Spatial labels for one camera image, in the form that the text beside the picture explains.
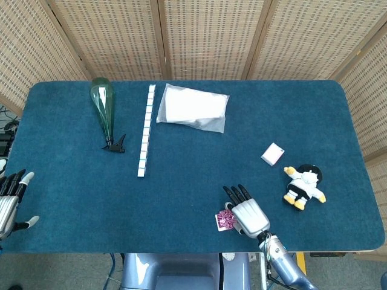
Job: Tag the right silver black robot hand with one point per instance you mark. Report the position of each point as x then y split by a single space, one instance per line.
251 217

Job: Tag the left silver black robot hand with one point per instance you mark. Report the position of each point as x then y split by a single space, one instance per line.
6 208

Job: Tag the pink glitter card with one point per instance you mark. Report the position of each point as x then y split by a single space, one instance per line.
223 222

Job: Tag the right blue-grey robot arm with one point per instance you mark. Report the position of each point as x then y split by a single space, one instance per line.
284 266

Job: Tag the white table leg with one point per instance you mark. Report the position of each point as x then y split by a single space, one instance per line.
261 272

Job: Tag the penguin plush toy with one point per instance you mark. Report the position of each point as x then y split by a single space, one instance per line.
303 184

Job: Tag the teal felt table cloth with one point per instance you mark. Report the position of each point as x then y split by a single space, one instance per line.
193 181

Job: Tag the blue-grey robot torso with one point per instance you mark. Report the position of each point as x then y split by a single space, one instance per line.
181 272

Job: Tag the white plastic bag package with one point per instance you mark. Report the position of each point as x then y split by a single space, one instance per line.
190 108

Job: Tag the blue white snake puzzle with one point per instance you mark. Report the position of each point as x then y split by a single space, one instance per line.
146 130

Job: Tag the green plastic spray bottle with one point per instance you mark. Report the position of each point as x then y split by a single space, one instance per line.
102 99

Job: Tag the wicker folding screen panel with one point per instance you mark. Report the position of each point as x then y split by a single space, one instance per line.
27 45
115 39
208 39
369 99
302 39

